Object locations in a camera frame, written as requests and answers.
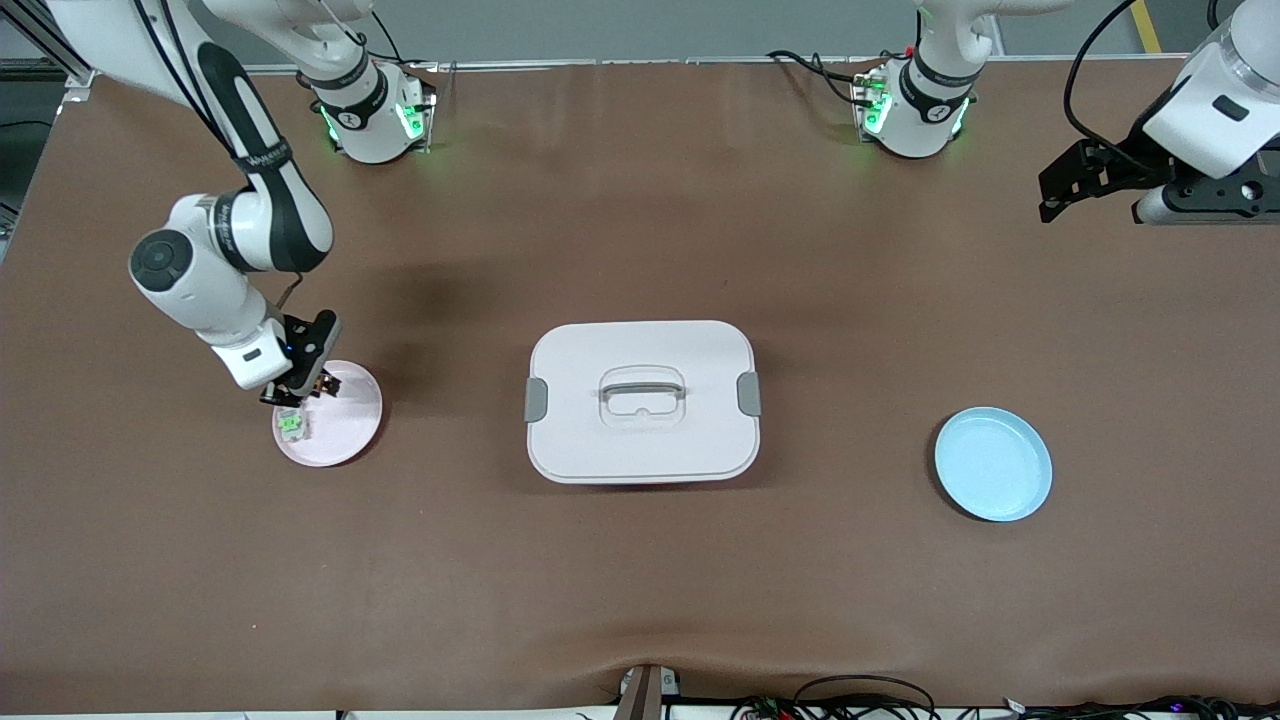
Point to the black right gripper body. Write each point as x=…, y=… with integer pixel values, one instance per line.
x=296, y=381

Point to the orange and black switch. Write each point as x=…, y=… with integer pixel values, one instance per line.
x=315, y=385

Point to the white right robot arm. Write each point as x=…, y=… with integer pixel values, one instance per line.
x=270, y=200

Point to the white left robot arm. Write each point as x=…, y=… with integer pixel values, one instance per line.
x=1220, y=100

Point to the pink round plate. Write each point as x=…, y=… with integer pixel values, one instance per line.
x=345, y=420

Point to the light blue round plate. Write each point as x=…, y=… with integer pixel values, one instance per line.
x=990, y=465

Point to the white lidded storage box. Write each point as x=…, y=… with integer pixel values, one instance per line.
x=640, y=440

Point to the green and clear switch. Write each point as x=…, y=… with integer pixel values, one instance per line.
x=293, y=424

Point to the aluminium frame profile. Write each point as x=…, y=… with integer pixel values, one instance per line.
x=50, y=50

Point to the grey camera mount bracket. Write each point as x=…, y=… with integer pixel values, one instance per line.
x=645, y=695

